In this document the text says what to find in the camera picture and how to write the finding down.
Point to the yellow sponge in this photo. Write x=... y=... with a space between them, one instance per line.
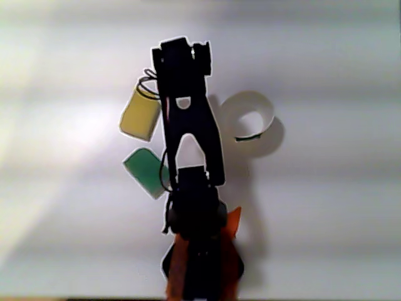
x=138 y=117

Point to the white paper cup, green band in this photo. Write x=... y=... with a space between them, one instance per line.
x=247 y=102

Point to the green sponge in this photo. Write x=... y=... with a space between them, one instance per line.
x=144 y=169

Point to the orange tape strip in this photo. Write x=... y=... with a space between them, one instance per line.
x=235 y=221

